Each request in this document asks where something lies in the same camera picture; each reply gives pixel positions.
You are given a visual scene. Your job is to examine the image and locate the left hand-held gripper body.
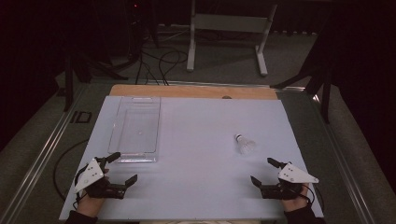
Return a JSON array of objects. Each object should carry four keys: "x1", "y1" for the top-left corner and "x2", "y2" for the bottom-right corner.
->
[{"x1": 74, "y1": 156, "x2": 126, "y2": 200}]

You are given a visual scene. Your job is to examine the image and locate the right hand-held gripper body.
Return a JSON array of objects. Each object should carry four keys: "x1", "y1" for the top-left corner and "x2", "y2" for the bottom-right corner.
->
[{"x1": 261, "y1": 161, "x2": 319, "y2": 201}]

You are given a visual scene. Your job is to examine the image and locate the white shuttlecock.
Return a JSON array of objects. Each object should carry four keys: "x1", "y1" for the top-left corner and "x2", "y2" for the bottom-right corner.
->
[{"x1": 233, "y1": 133, "x2": 257, "y2": 156}]

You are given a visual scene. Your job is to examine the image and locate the clear plastic tray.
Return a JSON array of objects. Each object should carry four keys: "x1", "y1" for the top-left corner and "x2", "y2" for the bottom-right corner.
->
[{"x1": 106, "y1": 96, "x2": 163, "y2": 163}]

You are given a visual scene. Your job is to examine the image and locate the person's right hand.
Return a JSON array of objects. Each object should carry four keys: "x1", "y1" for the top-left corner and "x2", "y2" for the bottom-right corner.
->
[{"x1": 281, "y1": 186, "x2": 310, "y2": 214}]

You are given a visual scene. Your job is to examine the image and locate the person's left hand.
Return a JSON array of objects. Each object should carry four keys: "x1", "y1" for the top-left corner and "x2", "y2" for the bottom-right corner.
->
[{"x1": 75, "y1": 193, "x2": 106, "y2": 218}]

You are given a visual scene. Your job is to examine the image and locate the white board sheet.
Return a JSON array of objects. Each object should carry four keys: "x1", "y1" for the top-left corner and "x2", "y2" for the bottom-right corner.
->
[{"x1": 59, "y1": 95, "x2": 325, "y2": 222}]

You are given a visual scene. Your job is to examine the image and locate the black tripod stand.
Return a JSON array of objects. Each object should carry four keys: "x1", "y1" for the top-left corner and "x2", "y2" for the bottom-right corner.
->
[{"x1": 270, "y1": 31, "x2": 332, "y2": 125}]

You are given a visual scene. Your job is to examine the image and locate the white metal stand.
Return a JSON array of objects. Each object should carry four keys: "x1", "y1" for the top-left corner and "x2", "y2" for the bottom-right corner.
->
[{"x1": 186, "y1": 0, "x2": 278, "y2": 77}]

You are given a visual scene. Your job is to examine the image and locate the left hand-held gripper cable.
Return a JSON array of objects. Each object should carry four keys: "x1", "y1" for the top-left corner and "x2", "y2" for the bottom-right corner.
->
[{"x1": 72, "y1": 163, "x2": 92, "y2": 210}]

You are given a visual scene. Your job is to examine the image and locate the hand-held gripper cable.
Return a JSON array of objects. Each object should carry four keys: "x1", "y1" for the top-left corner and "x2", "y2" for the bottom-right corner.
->
[
  {"x1": 299, "y1": 183, "x2": 325, "y2": 213},
  {"x1": 72, "y1": 163, "x2": 92, "y2": 210}
]

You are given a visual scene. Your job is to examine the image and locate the right hand-held gripper cable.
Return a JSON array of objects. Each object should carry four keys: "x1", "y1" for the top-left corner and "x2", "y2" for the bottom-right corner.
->
[{"x1": 299, "y1": 183, "x2": 325, "y2": 213}]

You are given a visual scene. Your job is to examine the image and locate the black cable loop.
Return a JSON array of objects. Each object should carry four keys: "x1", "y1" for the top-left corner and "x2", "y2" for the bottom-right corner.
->
[{"x1": 52, "y1": 138, "x2": 90, "y2": 202}]

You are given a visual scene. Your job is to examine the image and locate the metal floor rail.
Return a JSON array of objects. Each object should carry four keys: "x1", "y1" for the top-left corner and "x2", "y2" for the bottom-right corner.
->
[
  {"x1": 306, "y1": 92, "x2": 376, "y2": 224},
  {"x1": 0, "y1": 85, "x2": 89, "y2": 224}
]

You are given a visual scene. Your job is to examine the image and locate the black floor cables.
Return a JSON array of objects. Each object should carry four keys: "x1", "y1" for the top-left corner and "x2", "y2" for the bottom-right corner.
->
[{"x1": 134, "y1": 46, "x2": 189, "y2": 86}]

